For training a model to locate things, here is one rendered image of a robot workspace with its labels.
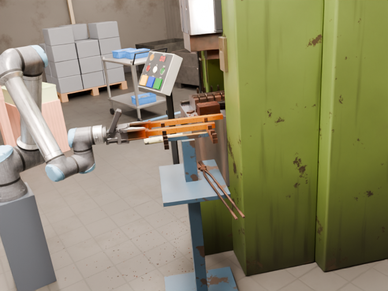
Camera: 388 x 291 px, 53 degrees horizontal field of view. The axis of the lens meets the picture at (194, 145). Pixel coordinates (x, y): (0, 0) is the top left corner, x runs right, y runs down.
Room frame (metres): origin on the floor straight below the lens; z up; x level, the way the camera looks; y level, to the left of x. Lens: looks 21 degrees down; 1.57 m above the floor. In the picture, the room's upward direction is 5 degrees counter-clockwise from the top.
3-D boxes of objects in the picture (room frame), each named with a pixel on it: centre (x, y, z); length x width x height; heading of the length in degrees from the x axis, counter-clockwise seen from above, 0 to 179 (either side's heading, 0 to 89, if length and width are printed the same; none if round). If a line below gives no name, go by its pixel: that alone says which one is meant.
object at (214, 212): (2.30, -0.24, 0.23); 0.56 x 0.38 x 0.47; 100
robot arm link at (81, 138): (1.78, 0.53, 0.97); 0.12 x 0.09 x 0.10; 96
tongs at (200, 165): (1.60, -0.08, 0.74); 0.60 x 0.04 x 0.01; 14
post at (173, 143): (2.86, 0.16, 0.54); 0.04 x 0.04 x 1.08; 10
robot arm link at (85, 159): (1.77, 0.55, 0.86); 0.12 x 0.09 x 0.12; 140
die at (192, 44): (2.36, -0.22, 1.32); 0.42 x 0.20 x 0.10; 100
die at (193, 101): (2.36, -0.22, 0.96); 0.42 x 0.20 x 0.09; 100
